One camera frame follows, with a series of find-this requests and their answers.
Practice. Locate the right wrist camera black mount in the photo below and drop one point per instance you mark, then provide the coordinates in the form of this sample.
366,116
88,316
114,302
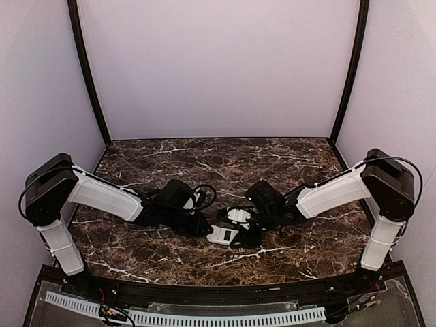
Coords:
236,216

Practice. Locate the white slotted cable duct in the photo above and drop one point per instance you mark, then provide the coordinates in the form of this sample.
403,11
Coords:
162,314

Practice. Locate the black corner frame post right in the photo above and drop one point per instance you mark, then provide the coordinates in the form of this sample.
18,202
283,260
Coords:
352,69

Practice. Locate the black corner frame post left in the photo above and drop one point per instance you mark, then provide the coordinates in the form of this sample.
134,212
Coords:
87,74

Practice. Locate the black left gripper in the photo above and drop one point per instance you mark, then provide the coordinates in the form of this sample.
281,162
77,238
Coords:
199,228

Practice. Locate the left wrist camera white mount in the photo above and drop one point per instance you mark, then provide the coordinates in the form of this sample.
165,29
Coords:
195,200

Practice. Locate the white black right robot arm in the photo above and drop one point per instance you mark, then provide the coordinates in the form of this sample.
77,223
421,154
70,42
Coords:
394,184

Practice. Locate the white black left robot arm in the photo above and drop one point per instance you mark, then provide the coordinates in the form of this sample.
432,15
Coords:
59,181

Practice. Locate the white remote control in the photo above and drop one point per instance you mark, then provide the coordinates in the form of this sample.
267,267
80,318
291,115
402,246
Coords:
221,236

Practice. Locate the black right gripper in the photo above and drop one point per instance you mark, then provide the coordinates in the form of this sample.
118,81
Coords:
250,235

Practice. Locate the black corner frame post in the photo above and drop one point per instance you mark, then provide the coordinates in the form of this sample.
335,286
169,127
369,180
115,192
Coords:
87,74
352,69

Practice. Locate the black front rail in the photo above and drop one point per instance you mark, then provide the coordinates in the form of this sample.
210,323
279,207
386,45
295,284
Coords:
125,294

